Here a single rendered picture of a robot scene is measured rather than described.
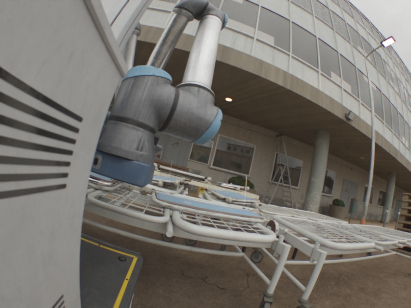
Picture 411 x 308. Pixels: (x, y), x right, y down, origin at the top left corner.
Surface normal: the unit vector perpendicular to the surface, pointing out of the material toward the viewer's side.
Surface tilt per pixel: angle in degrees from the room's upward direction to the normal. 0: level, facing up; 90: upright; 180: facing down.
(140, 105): 90
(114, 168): 90
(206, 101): 80
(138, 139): 70
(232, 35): 90
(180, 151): 90
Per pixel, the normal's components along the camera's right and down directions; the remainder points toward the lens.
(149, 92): 0.54, 0.04
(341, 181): 0.19, -0.07
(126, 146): 0.47, -0.33
